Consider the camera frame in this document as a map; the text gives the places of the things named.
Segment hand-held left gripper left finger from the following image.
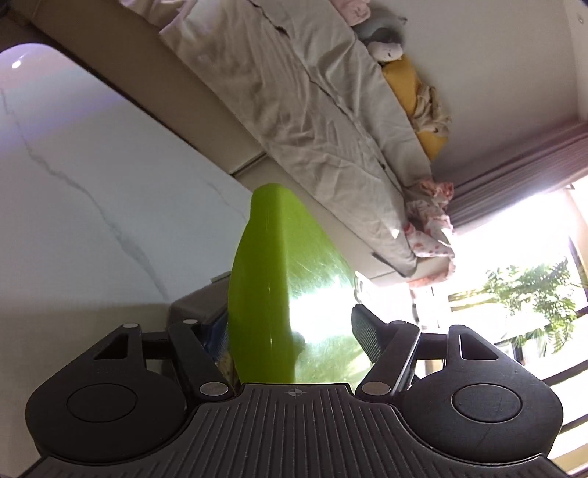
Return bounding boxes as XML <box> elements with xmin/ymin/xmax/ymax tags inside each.
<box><xmin>92</xmin><ymin>317</ymin><xmax>230</xmax><ymax>400</ymax></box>

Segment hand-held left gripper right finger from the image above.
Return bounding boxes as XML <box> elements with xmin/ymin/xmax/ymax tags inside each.
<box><xmin>351</xmin><ymin>303</ymin><xmax>501</xmax><ymax>398</ymax></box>

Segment smoky transparent storage bin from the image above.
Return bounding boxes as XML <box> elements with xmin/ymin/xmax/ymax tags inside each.
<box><xmin>169</xmin><ymin>273</ymin><xmax>230</xmax><ymax>332</ymax></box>

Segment green wipes box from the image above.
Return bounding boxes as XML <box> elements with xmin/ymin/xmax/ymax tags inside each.
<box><xmin>227</xmin><ymin>183</ymin><xmax>375</xmax><ymax>384</ymax></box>

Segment white marble desktop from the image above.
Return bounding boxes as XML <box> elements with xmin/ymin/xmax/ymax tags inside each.
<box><xmin>0</xmin><ymin>43</ymin><xmax>255</xmax><ymax>318</ymax></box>

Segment pink floral cloth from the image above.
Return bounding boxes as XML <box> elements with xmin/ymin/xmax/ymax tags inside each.
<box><xmin>404</xmin><ymin>179</ymin><xmax>456</xmax><ymax>288</ymax></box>

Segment green leafy plant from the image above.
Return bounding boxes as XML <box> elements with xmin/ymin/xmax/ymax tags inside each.
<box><xmin>482</xmin><ymin>262</ymin><xmax>584</xmax><ymax>354</ymax></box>

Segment beige sofa sheet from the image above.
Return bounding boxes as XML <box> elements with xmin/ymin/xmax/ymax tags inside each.
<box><xmin>158</xmin><ymin>0</ymin><xmax>421</xmax><ymax>277</ymax></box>

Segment grey curtain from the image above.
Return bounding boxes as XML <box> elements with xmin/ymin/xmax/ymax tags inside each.
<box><xmin>432</xmin><ymin>133</ymin><xmax>588</xmax><ymax>226</ymax></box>

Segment cream patterned cloth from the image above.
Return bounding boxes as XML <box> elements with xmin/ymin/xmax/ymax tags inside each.
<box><xmin>411</xmin><ymin>85</ymin><xmax>453</xmax><ymax>136</ymax></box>

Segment yellow pillow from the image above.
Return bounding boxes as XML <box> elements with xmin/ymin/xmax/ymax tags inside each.
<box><xmin>381</xmin><ymin>54</ymin><xmax>453</xmax><ymax>161</ymax></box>

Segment white plush toy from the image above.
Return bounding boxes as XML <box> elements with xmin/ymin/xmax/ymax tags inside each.
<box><xmin>367</xmin><ymin>40</ymin><xmax>405</xmax><ymax>63</ymax></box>

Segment grey plush toy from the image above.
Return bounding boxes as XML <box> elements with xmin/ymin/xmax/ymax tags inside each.
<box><xmin>354</xmin><ymin>11</ymin><xmax>409</xmax><ymax>44</ymax></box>

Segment pink plush toy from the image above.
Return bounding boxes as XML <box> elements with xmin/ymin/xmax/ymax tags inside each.
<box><xmin>333</xmin><ymin>0</ymin><xmax>373</xmax><ymax>26</ymax></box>

